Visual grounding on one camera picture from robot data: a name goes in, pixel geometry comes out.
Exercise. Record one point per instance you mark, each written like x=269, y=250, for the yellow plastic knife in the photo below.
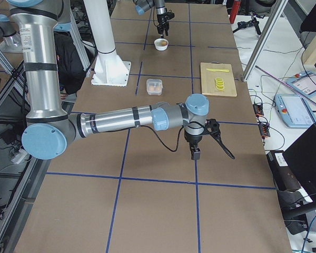
x=218, y=70

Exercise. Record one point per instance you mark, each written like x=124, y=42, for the clear plastic egg box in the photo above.
x=157, y=84

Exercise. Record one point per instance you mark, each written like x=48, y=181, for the white round bowl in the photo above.
x=157, y=44

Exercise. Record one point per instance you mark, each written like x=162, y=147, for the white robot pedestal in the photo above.
x=109, y=69

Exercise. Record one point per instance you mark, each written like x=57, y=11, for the teach pendant tablet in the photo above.
x=294, y=111
x=304, y=83

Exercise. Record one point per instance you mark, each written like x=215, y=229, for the aluminium frame post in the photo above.
x=269, y=26

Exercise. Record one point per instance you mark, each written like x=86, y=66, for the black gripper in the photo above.
x=161, y=19
x=193, y=138

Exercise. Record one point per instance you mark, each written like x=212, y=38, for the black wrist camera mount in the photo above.
x=212, y=128

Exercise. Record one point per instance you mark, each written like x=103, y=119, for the red cylinder bottle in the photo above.
x=234, y=10

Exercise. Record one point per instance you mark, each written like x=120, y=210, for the wooden cutting board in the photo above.
x=208, y=85

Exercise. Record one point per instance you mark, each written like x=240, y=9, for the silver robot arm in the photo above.
x=142, y=6
x=49, y=128

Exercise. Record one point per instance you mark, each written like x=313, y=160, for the black computer box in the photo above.
x=296, y=166

